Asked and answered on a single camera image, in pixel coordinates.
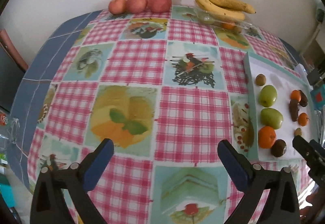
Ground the white tray teal rim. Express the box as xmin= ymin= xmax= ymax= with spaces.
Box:
xmin=243 ymin=52 xmax=318 ymax=162

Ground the lower yellow banana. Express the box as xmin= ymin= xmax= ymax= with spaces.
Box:
xmin=195 ymin=0 xmax=245 ymax=21

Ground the dark brown avocado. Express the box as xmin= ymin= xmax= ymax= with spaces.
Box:
xmin=271 ymin=139 xmax=287 ymax=157

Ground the clear plastic container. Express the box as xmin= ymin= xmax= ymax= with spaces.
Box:
xmin=194 ymin=7 xmax=256 ymax=34

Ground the teal box red label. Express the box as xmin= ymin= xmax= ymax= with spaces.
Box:
xmin=311 ymin=85 xmax=325 ymax=111

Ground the dark avocado on tray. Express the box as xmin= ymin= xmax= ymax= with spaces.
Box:
xmin=289 ymin=99 xmax=299 ymax=122

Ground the upper yellow banana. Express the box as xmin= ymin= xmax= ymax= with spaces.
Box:
xmin=209 ymin=0 xmax=256 ymax=14

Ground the small red apple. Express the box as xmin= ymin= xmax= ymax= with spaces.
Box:
xmin=108 ymin=0 xmax=126 ymax=15

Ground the small tangerine on tray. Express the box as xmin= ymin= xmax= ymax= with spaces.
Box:
xmin=297 ymin=113 xmax=309 ymax=127

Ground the brown kiwi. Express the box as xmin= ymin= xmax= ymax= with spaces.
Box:
xmin=255 ymin=74 xmax=266 ymax=86
xmin=294 ymin=128 xmax=302 ymax=136

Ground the white wooden shelf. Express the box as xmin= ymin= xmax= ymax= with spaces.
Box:
xmin=298 ymin=1 xmax=325 ymax=72

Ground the large red apple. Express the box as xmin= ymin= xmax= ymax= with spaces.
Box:
xmin=148 ymin=0 xmax=172 ymax=13

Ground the green apple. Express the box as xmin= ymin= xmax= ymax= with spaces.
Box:
xmin=259 ymin=85 xmax=277 ymax=107
xmin=260 ymin=108 xmax=283 ymax=130

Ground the yellow banana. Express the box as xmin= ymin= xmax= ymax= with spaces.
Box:
xmin=209 ymin=0 xmax=256 ymax=14
xmin=195 ymin=0 xmax=245 ymax=21

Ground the checkered fruit print tablecloth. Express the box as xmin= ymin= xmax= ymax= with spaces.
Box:
xmin=7 ymin=6 xmax=294 ymax=223

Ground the small orange tangerine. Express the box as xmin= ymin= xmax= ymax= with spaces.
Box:
xmin=290 ymin=90 xmax=301 ymax=102

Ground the middle red apple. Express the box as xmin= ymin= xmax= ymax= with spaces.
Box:
xmin=126 ymin=0 xmax=148 ymax=14

